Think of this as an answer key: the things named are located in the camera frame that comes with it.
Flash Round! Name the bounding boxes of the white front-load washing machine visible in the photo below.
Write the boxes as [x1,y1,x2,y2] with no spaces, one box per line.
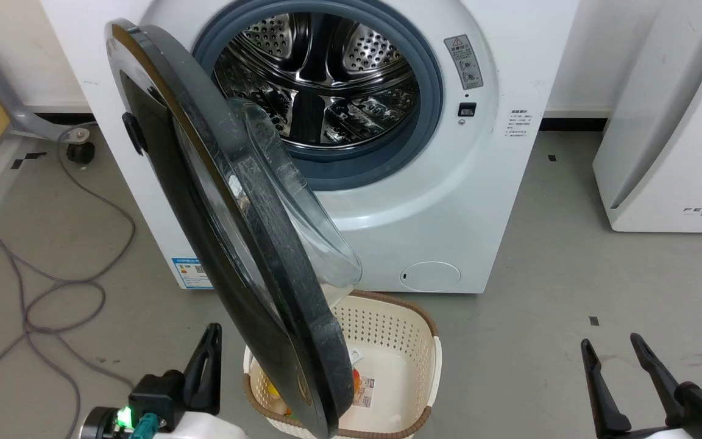
[40,0,581,294]

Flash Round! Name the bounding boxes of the grey rubber door gasket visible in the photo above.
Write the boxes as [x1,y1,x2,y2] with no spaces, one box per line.
[192,0,444,191]

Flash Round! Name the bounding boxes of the paper label with orange print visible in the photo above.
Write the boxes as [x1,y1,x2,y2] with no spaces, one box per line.
[351,369,376,409]

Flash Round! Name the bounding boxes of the grey metal furniture leg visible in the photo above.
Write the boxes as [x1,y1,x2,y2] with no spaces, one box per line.
[0,58,97,142]

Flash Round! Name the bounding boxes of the stainless steel washer drum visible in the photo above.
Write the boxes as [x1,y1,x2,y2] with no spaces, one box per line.
[213,12,420,147]

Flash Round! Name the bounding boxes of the white air purifier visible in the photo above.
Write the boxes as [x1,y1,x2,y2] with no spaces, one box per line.
[592,0,702,234]

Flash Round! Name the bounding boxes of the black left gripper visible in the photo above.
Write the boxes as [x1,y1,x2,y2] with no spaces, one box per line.
[116,323,223,431]

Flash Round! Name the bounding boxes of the round white drain filter cover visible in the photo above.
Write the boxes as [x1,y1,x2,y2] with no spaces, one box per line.
[400,261,462,292]

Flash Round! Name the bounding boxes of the grey cable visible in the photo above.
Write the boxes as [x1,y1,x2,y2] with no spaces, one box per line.
[0,122,137,439]

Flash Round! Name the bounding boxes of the small text sticker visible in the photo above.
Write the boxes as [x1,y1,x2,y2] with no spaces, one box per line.
[508,109,532,138]

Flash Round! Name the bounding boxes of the grey warning label sticker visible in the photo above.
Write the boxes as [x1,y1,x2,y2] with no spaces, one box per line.
[444,34,484,91]

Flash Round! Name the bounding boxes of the black round washing machine door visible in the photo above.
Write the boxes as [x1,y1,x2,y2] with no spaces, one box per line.
[105,18,363,439]

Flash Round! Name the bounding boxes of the cream plastic laundry basket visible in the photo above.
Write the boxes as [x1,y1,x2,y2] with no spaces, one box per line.
[243,290,443,439]

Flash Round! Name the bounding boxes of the black caster wheel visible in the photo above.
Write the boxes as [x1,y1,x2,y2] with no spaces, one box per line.
[66,140,96,165]

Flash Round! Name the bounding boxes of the blue energy label sticker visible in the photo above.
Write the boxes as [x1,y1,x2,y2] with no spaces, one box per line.
[171,257,214,290]

